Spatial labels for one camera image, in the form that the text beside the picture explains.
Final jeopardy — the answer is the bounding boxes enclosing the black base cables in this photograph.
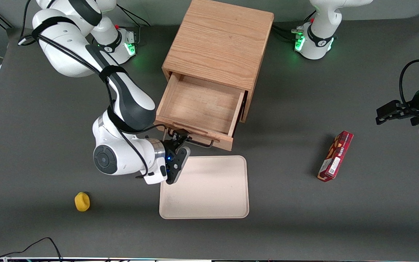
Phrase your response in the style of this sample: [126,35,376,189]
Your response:
[116,5,151,28]
[272,11,316,43]

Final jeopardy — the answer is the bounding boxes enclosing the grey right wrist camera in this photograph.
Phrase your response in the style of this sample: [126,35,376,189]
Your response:
[165,146,191,185]

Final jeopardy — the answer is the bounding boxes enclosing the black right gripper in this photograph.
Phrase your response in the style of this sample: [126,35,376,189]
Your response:
[162,129,191,161]

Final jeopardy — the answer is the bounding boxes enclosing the beige rectangular tray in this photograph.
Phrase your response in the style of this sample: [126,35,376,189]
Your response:
[159,155,250,219]

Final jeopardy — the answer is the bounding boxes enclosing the wooden drawer cabinet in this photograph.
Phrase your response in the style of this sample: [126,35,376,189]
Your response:
[162,0,275,123]

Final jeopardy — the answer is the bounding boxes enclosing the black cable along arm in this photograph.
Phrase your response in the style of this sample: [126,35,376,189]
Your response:
[18,0,167,179]

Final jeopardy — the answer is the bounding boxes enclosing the wooden drawer with black handle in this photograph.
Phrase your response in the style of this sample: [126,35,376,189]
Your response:
[155,72,248,152]

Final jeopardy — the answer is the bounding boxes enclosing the black cable on table edge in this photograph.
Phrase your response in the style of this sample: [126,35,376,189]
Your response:
[0,237,63,262]

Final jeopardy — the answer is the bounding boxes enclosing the yellow lemon toy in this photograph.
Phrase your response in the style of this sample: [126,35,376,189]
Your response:
[74,192,91,212]

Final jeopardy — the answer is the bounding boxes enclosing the red cookie box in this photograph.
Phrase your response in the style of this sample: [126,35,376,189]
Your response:
[317,131,354,182]

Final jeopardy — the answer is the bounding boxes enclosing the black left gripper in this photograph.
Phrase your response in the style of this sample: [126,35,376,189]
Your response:
[375,82,419,127]

